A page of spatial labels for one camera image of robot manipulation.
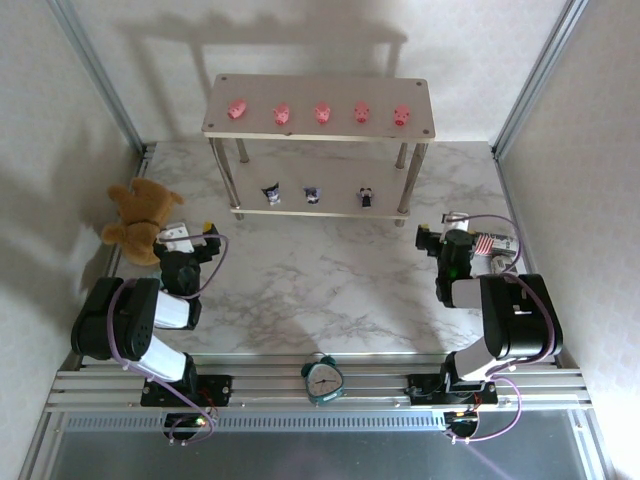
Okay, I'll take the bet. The black hooded toy figure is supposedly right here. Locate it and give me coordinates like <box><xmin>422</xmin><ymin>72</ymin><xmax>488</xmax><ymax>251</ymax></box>
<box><xmin>261</xmin><ymin>181</ymin><xmax>285</xmax><ymax>207</ymax></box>

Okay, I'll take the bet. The two-tier beige metal shelf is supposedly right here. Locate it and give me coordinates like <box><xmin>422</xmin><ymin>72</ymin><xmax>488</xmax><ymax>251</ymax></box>
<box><xmin>201</xmin><ymin>73</ymin><xmax>436</xmax><ymax>229</ymax></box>

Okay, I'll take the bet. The red striped printed packet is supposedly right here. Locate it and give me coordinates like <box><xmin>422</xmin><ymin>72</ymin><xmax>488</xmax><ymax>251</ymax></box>
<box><xmin>472</xmin><ymin>230</ymin><xmax>519</xmax><ymax>257</ymax></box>

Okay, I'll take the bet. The newspaper print packet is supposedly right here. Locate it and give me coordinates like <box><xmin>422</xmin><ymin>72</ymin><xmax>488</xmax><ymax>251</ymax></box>
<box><xmin>488</xmin><ymin>253</ymin><xmax>521</xmax><ymax>276</ymax></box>

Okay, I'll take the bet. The brown teddy bear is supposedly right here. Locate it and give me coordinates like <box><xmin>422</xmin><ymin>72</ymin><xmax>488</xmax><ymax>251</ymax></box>
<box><xmin>101</xmin><ymin>178</ymin><xmax>186</xmax><ymax>267</ymax></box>

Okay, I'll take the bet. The small circuit board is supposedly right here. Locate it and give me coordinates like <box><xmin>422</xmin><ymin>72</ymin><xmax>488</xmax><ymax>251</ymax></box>
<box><xmin>167</xmin><ymin>413</ymin><xmax>211</xmax><ymax>432</ymax></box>
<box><xmin>444</xmin><ymin>409</ymin><xmax>481</xmax><ymax>432</ymax></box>

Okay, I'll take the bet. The teal alarm clock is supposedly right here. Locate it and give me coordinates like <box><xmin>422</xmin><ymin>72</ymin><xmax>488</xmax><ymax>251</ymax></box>
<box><xmin>299</xmin><ymin>352</ymin><xmax>346</xmax><ymax>406</ymax></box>

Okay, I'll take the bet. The aluminium frame side rail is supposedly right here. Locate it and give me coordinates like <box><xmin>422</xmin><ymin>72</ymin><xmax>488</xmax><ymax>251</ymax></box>
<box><xmin>492</xmin><ymin>142</ymin><xmax>619</xmax><ymax>480</ymax></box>

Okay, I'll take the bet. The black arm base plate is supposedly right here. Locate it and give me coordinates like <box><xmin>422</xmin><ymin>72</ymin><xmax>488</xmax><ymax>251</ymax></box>
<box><xmin>407</xmin><ymin>372</ymin><xmax>499</xmax><ymax>406</ymax></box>
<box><xmin>140</xmin><ymin>373</ymin><xmax>234</xmax><ymax>408</ymax></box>

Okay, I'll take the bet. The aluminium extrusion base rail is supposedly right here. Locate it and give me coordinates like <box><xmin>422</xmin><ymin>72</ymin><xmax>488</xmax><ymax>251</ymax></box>
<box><xmin>44</xmin><ymin>352</ymin><xmax>596</xmax><ymax>416</ymax></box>

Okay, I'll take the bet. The grey slotted cable duct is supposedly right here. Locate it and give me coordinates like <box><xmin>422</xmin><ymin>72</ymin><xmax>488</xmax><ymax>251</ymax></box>
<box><xmin>64</xmin><ymin>412</ymin><xmax>446</xmax><ymax>432</ymax></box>

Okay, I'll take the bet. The aluminium frame post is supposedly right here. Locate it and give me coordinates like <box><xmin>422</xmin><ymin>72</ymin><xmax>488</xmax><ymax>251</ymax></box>
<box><xmin>492</xmin><ymin>0</ymin><xmax>589</xmax><ymax>159</ymax></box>
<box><xmin>47</xmin><ymin>0</ymin><xmax>149</xmax><ymax>157</ymax></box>

